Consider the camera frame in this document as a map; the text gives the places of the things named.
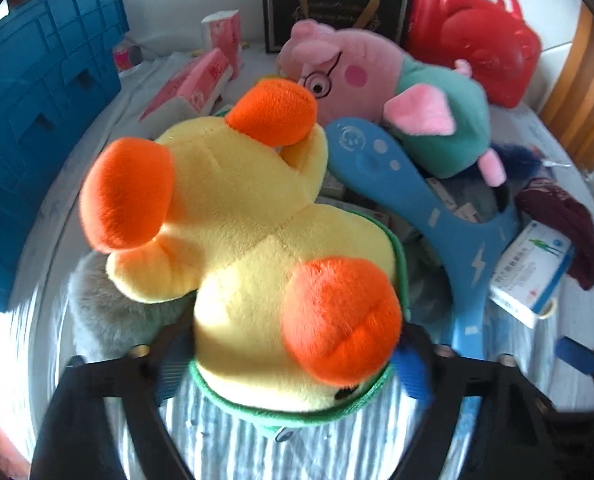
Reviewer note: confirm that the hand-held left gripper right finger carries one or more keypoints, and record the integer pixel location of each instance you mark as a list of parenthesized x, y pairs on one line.
[(414, 370)]

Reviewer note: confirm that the dark blue fuzzy toy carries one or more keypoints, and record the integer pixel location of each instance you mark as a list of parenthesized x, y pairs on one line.
[(519, 157)]

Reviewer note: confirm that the pink pig plush toy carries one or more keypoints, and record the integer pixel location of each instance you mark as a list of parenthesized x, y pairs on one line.
[(357, 55)]

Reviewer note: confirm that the blue plastic crate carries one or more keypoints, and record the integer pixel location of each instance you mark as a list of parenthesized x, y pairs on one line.
[(37, 85)]

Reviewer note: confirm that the black framed picture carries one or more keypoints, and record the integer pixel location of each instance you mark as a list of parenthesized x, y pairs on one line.
[(337, 2)]

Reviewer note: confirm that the small white medicine box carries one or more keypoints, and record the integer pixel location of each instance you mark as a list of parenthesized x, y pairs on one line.
[(334, 187)]

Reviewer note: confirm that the white blue medicine box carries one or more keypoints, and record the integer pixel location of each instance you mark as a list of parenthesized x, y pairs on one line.
[(532, 265)]

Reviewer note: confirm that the wooden post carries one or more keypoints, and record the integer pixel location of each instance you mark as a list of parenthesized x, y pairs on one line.
[(572, 85)]

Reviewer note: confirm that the grey plush toy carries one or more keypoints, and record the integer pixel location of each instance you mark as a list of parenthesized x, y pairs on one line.
[(102, 320)]

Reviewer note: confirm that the red plastic handbag case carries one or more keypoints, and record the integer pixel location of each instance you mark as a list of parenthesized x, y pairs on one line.
[(467, 50)]

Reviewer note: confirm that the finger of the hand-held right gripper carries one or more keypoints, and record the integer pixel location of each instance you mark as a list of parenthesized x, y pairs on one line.
[(577, 355)]

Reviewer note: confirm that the blue plastic massager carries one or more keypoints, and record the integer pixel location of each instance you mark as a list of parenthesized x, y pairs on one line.
[(377, 160)]

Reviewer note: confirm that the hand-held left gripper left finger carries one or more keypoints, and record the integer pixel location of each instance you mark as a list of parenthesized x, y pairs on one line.
[(169, 370)]

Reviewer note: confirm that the white patterned desktop cloth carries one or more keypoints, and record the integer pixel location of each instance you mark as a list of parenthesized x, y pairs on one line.
[(227, 455)]

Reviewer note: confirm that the pink cup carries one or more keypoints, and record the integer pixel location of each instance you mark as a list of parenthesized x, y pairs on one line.
[(127, 57)]

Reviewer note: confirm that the small pink tissue pack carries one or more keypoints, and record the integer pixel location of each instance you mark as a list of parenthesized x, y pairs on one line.
[(222, 35)]

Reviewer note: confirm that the red floral tissue pack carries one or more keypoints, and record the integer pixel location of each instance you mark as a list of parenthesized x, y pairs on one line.
[(197, 85)]

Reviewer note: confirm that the maroon knit hat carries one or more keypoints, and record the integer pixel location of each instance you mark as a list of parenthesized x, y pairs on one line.
[(567, 220)]

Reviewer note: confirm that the yellow duck plush toy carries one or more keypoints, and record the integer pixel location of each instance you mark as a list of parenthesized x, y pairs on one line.
[(237, 210)]

